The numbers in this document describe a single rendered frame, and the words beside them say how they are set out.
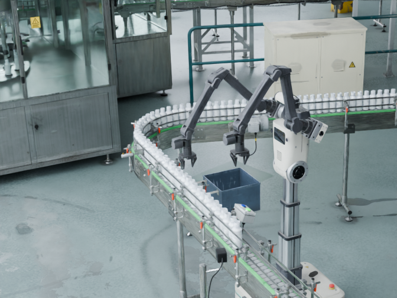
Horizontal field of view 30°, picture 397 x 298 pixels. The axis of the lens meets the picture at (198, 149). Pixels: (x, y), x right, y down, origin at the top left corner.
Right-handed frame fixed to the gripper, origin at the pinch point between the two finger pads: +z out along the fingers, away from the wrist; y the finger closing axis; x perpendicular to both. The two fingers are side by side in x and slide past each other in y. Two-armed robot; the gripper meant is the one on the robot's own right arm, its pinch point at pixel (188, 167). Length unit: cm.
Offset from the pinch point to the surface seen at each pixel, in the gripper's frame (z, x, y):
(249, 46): 90, -569, -347
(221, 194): 31.4, -11.3, -29.1
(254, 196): 39, -11, -55
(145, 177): 35, -72, 6
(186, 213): 29.6, 7.0, 5.5
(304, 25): 5, -327, -293
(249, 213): 13, 55, -16
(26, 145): 82, -305, 50
